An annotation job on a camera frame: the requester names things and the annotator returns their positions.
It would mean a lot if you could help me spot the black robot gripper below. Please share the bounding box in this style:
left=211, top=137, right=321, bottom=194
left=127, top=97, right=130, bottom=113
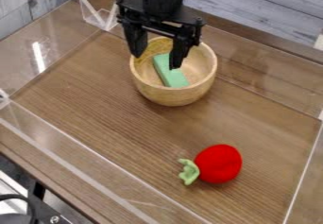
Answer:
left=116, top=0, right=204, bottom=70

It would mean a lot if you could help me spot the red plush strawberry toy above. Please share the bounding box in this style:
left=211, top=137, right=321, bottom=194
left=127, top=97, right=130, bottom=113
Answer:
left=178, top=144, right=243, bottom=185

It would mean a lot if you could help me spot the green rectangular block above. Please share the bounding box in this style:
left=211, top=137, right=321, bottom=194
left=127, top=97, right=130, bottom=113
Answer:
left=152, top=54, right=190, bottom=88

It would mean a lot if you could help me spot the light wooden bowl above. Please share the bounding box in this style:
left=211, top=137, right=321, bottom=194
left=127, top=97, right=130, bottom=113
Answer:
left=130, top=37, right=219, bottom=107

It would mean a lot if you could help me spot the clear acrylic corner bracket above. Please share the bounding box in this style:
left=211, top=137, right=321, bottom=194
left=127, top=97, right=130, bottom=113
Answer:
left=80, top=0, right=119, bottom=31

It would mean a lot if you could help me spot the clear acrylic tray wall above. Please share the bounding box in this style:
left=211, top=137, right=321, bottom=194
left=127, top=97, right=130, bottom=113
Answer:
left=0, top=89, right=211, bottom=224

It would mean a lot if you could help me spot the black cable bottom left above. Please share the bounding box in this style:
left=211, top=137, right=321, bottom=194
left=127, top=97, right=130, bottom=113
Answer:
left=0, top=193, right=39, bottom=224

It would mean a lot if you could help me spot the black table leg bracket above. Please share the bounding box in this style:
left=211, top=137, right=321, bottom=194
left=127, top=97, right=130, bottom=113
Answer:
left=28, top=181, right=72, bottom=224

